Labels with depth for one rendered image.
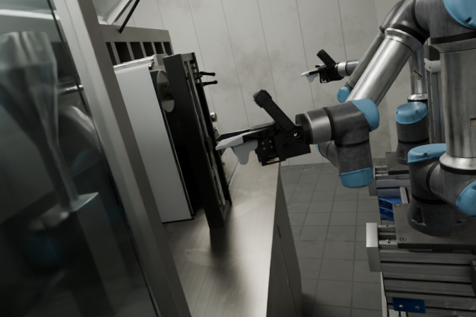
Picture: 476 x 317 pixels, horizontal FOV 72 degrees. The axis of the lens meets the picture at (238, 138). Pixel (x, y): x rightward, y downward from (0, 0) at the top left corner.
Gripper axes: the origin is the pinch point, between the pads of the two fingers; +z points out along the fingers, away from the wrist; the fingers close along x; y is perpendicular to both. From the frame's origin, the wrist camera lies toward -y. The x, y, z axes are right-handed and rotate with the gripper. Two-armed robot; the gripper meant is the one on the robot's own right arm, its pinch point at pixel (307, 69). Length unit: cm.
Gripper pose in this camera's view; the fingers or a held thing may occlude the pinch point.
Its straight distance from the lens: 186.5
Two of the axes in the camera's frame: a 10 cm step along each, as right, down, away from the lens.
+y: 3.2, 8.9, 3.3
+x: 6.8, -4.5, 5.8
